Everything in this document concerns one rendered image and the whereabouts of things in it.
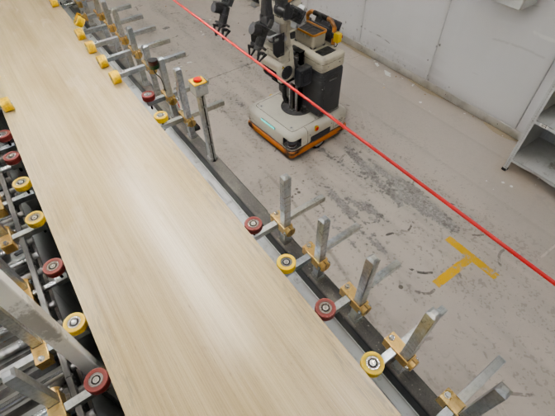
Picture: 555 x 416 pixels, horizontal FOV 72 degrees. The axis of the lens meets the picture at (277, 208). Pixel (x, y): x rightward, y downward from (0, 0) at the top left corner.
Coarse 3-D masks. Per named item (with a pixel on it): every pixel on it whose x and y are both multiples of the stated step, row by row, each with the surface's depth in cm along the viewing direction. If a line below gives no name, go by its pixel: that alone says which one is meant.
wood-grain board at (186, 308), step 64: (0, 0) 340; (0, 64) 267; (64, 64) 265; (64, 128) 219; (128, 128) 218; (64, 192) 186; (128, 192) 185; (192, 192) 184; (64, 256) 162; (128, 256) 161; (192, 256) 161; (256, 256) 160; (128, 320) 143; (192, 320) 142; (256, 320) 142; (320, 320) 141; (128, 384) 128; (192, 384) 128; (256, 384) 127; (320, 384) 127
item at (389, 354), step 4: (440, 308) 152; (444, 308) 152; (440, 312) 151; (444, 312) 151; (412, 332) 146; (404, 336) 145; (408, 336) 145; (404, 340) 144; (388, 348) 142; (384, 352) 141; (388, 352) 141; (392, 352) 141; (384, 356) 140; (388, 356) 140; (392, 356) 140; (384, 360) 139; (388, 360) 139
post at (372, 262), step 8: (368, 256) 129; (376, 256) 128; (368, 264) 129; (376, 264) 128; (368, 272) 132; (376, 272) 134; (360, 280) 139; (368, 280) 135; (360, 288) 142; (368, 288) 141; (360, 296) 145; (360, 304) 148; (352, 312) 158
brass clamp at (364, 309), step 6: (348, 282) 156; (342, 288) 155; (354, 288) 155; (342, 294) 156; (348, 294) 153; (354, 294) 153; (354, 300) 151; (354, 306) 152; (360, 306) 150; (366, 306) 150; (360, 312) 150; (366, 312) 150
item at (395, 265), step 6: (390, 264) 163; (396, 264) 163; (384, 270) 161; (390, 270) 161; (378, 276) 159; (384, 276) 159; (372, 282) 157; (378, 282) 160; (342, 300) 152; (348, 300) 152; (336, 306) 151; (342, 306) 151; (336, 312) 151
